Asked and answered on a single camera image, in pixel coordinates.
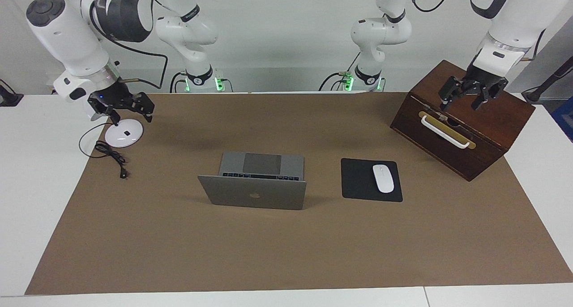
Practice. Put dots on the silver grey laptop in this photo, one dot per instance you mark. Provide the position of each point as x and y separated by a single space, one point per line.
259 199

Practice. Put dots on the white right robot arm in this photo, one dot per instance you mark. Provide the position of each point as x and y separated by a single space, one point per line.
67 34

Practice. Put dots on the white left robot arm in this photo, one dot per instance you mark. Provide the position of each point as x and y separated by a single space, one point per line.
515 25

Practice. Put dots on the black mouse pad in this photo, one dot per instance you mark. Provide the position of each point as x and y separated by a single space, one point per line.
358 181

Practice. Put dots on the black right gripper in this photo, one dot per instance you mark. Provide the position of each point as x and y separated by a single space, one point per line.
114 99

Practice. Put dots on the dark brown wooden box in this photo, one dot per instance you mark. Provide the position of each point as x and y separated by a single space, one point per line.
492 119

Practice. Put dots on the white computer mouse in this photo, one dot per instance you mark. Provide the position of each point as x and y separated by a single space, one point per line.
383 178

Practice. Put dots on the blue crate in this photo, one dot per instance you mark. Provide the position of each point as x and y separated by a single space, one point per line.
565 117

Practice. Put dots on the black stand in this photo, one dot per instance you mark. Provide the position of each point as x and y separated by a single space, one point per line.
544 88

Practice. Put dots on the brown table mat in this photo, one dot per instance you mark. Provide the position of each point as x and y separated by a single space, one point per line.
268 253

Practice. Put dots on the black mount base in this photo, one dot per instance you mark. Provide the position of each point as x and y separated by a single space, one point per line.
9 99

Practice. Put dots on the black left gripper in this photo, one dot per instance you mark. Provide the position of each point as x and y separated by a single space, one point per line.
481 81

